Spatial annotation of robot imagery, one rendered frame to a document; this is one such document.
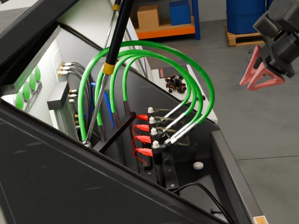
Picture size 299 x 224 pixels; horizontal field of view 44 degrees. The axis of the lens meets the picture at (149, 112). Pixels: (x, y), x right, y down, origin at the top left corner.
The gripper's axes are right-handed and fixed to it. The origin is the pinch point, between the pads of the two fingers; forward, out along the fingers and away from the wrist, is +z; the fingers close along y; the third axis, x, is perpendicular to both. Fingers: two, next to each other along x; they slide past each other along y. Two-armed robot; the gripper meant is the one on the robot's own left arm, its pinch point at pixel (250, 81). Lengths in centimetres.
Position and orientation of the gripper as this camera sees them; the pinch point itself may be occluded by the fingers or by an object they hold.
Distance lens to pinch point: 89.7
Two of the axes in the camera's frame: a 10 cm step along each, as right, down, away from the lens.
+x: 8.2, 4.6, 3.4
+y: -0.7, 6.6, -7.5
